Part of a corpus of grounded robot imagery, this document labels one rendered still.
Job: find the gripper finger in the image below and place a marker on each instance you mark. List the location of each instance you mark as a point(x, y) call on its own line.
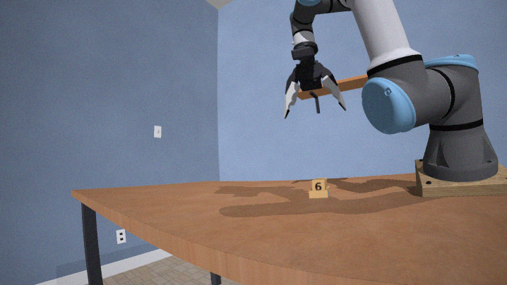
point(329, 82)
point(292, 89)

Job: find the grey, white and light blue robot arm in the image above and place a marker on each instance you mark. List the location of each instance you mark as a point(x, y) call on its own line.
point(403, 92)

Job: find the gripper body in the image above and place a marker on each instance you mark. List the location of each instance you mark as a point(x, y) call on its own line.
point(308, 72)

